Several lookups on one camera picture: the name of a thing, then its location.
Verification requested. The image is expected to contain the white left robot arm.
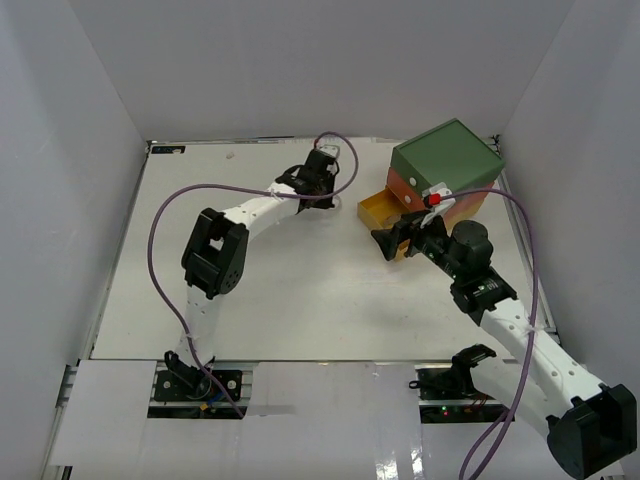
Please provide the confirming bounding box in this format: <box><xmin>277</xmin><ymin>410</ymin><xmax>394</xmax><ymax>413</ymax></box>
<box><xmin>164</xmin><ymin>145</ymin><xmax>339</xmax><ymax>399</ymax></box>

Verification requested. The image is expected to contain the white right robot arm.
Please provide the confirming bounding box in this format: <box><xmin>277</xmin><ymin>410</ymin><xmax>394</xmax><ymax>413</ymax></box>
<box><xmin>371</xmin><ymin>212</ymin><xmax>638</xmax><ymax>479</ymax></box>

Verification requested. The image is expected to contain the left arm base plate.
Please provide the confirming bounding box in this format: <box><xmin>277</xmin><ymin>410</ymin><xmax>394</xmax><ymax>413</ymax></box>
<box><xmin>148</xmin><ymin>369</ymin><xmax>250</xmax><ymax>420</ymax></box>

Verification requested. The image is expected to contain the green drawer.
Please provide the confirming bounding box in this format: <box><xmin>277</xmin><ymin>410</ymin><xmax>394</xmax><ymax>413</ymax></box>
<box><xmin>390</xmin><ymin>146</ymin><xmax>442</xmax><ymax>194</ymax></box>

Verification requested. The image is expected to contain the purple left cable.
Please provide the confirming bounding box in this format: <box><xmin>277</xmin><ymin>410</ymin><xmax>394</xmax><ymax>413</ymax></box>
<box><xmin>148</xmin><ymin>131</ymin><xmax>360</xmax><ymax>419</ymax></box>

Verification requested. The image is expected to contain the large clear tape roll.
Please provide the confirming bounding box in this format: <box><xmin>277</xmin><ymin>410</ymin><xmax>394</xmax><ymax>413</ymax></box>
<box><xmin>382</xmin><ymin>214</ymin><xmax>401</xmax><ymax>228</ymax></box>

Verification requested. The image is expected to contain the green drawer cabinet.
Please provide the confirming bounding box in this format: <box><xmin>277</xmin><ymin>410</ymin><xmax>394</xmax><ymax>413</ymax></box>
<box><xmin>387</xmin><ymin>118</ymin><xmax>504</xmax><ymax>221</ymax></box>

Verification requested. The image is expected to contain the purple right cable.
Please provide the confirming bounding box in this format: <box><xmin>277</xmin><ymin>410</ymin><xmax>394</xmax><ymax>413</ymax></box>
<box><xmin>439</xmin><ymin>188</ymin><xmax>541</xmax><ymax>480</ymax></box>

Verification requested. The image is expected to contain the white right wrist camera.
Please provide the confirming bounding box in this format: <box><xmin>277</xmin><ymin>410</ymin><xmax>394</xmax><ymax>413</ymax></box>
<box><xmin>420</xmin><ymin>182</ymin><xmax>456</xmax><ymax>228</ymax></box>

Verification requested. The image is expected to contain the small clear tape roll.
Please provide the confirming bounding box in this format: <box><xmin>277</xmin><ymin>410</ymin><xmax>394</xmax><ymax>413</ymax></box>
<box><xmin>332</xmin><ymin>195</ymin><xmax>343</xmax><ymax>209</ymax></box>

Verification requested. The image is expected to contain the purple cable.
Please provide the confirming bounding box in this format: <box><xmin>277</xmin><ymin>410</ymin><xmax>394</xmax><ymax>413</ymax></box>
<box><xmin>439</xmin><ymin>188</ymin><xmax>541</xmax><ymax>480</ymax></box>
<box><xmin>148</xmin><ymin>131</ymin><xmax>360</xmax><ymax>419</ymax></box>

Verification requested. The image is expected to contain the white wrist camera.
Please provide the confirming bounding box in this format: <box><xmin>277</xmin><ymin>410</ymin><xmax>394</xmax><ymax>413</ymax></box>
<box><xmin>319</xmin><ymin>144</ymin><xmax>340</xmax><ymax>159</ymax></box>
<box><xmin>420</xmin><ymin>182</ymin><xmax>456</xmax><ymax>228</ymax></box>

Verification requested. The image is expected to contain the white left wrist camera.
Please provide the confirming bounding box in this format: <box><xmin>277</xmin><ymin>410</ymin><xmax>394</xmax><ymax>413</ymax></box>
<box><xmin>319</xmin><ymin>144</ymin><xmax>340</xmax><ymax>159</ymax></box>

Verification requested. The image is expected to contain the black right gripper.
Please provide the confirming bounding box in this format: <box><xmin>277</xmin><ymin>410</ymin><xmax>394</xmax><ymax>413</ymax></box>
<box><xmin>371</xmin><ymin>208</ymin><xmax>465</xmax><ymax>282</ymax></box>

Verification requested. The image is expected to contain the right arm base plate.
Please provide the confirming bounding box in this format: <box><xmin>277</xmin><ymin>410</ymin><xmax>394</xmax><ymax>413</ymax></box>
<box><xmin>408</xmin><ymin>363</ymin><xmax>507</xmax><ymax>425</ymax></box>

